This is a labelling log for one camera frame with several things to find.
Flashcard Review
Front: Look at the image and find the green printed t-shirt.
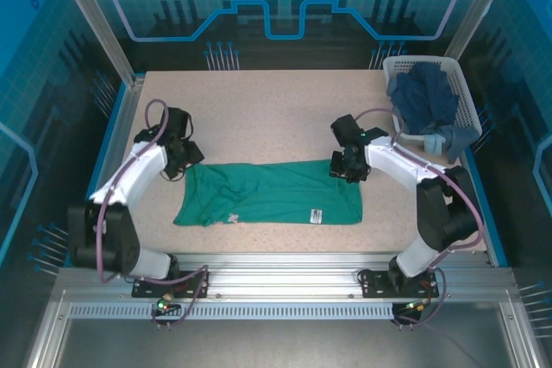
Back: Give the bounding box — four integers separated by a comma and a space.
172, 159, 364, 228

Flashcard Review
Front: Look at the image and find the dark blue t-shirt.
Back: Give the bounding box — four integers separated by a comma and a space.
386, 61, 459, 136

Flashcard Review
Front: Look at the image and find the grey-blue t-shirt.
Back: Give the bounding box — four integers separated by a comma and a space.
420, 123, 480, 165

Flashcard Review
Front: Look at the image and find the white plastic laundry basket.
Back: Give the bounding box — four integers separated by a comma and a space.
382, 55, 483, 145

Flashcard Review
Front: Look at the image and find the right controller board with LED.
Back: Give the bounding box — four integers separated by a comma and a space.
396, 298, 432, 315

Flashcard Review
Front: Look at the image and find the controller board with led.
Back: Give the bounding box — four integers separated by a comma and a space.
396, 298, 432, 315
153, 294, 182, 315

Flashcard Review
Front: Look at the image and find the left controller board with LED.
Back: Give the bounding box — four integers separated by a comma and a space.
153, 294, 182, 315

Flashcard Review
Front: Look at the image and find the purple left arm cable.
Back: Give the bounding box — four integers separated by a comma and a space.
95, 99, 211, 330

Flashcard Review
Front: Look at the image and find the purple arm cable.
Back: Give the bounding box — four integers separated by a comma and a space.
95, 99, 211, 330
355, 107, 485, 330

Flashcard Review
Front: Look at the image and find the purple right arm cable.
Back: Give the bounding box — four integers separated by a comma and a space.
355, 107, 485, 330

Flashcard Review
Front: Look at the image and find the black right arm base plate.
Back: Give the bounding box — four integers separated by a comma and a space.
361, 269, 440, 299

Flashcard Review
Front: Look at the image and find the aluminium mounting rail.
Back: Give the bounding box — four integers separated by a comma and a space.
51, 251, 517, 305

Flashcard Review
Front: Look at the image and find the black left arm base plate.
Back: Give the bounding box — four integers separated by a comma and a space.
131, 271, 210, 299

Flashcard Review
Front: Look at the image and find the aluminium frame post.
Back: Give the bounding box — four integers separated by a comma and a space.
443, 0, 518, 63
48, 0, 146, 87

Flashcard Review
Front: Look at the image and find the slotted grey cable duct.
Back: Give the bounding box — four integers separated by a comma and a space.
67, 303, 396, 321

